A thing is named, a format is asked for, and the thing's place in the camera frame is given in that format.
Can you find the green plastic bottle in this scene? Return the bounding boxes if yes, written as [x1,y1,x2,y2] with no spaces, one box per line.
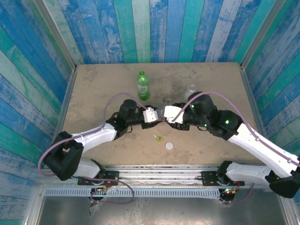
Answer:
[136,70,150,101]

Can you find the steel sheet panel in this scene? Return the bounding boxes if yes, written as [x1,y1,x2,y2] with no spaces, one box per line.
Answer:
[35,195,290,225]

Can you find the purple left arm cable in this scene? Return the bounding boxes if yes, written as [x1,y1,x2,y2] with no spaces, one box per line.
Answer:
[37,92,150,204]

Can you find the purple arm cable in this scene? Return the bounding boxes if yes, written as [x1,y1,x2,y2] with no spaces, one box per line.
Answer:
[172,91,300,204]
[37,92,150,204]

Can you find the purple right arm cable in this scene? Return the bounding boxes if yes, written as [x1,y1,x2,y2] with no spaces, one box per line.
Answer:
[172,91,300,204]

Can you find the aluminium cross rail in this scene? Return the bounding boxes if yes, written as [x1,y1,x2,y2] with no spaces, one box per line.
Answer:
[36,165,285,188]

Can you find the aluminium table side rail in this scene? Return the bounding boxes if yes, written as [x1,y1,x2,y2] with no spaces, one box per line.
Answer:
[44,67,78,168]
[240,64,267,139]

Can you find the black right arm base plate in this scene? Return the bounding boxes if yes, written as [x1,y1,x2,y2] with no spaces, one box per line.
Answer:
[201,171,245,187]

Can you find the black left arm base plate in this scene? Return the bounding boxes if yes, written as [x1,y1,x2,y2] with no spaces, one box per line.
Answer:
[78,170,120,186]

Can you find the grey slotted cable duct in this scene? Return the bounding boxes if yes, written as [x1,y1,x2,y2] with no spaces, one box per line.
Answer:
[44,188,222,198]

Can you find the aluminium frame post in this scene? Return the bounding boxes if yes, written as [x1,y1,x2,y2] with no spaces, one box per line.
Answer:
[240,0,288,68]
[32,0,78,71]

